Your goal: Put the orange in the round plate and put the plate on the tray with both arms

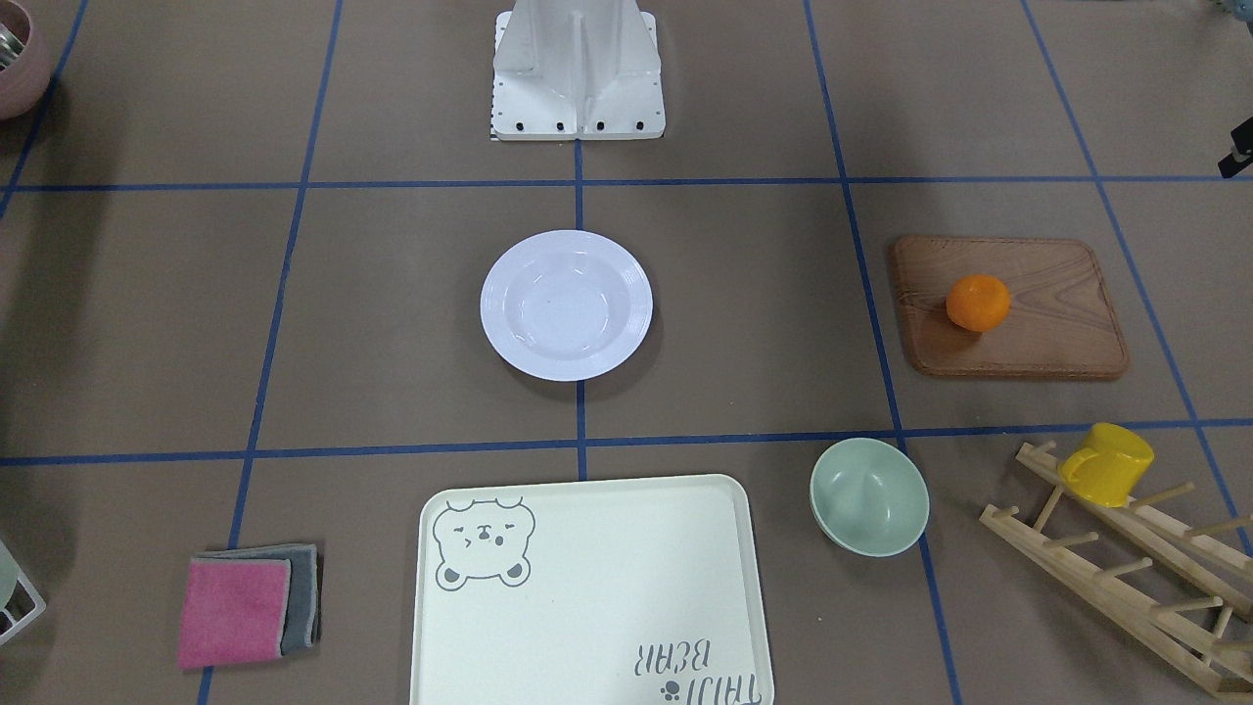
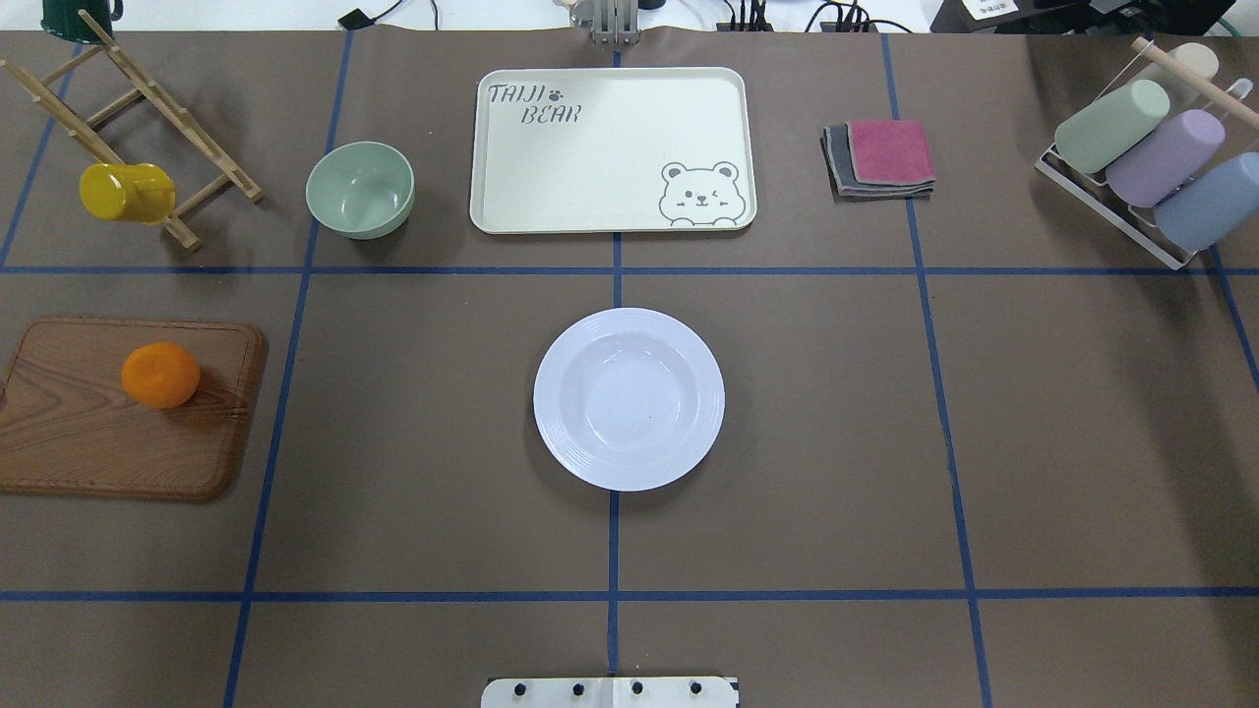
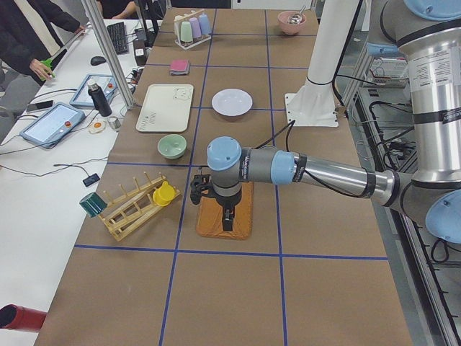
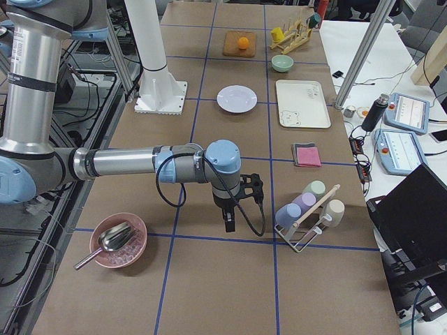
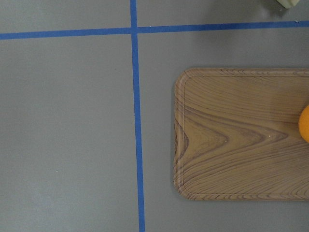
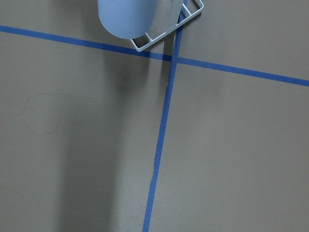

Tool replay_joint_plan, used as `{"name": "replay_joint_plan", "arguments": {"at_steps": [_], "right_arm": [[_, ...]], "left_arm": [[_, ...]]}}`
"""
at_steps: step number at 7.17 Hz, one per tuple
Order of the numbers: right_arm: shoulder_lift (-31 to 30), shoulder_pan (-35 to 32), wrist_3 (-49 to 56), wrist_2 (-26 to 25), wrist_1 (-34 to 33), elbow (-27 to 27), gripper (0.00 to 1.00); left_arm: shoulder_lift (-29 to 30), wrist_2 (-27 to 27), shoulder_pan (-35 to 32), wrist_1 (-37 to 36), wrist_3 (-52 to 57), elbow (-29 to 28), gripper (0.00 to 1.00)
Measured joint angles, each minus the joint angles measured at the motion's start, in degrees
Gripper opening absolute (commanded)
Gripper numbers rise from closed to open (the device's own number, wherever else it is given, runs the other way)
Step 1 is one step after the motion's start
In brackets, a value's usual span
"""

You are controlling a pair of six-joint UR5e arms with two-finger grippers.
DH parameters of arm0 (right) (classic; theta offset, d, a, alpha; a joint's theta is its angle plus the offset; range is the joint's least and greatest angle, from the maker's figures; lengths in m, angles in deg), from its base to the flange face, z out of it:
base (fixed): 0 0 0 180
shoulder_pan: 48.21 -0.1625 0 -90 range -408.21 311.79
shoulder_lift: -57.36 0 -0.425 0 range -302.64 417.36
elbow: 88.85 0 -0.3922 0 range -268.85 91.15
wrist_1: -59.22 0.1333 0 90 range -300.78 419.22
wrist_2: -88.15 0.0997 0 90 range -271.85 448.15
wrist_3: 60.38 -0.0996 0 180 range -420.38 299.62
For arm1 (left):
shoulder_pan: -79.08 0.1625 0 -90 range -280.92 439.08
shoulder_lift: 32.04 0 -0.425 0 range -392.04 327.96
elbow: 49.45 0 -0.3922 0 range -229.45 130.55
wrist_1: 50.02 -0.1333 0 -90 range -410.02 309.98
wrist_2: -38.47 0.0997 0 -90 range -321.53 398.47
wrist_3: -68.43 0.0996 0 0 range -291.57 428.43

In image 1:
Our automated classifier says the white round plate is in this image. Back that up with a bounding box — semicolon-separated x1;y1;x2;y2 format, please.
480;229;654;381

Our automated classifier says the orange fruit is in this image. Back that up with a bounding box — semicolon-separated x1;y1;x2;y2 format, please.
945;275;1012;333

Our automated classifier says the cream bear tray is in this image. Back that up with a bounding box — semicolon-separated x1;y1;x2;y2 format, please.
410;475;777;704

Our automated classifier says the mint green bowl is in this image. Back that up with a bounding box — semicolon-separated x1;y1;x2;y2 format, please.
809;438;931;558

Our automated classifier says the pink cloth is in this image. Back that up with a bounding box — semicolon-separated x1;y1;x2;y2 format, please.
175;558;291;670

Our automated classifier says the yellow mug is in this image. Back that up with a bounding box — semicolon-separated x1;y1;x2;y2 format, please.
1059;421;1157;507

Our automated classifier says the wooden mug rack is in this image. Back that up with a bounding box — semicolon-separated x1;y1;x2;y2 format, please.
979;442;1252;704

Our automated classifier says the pink bowl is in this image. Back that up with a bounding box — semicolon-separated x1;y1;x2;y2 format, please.
1;1;53;121

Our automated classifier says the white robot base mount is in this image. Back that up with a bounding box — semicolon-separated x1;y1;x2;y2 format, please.
489;1;667;140

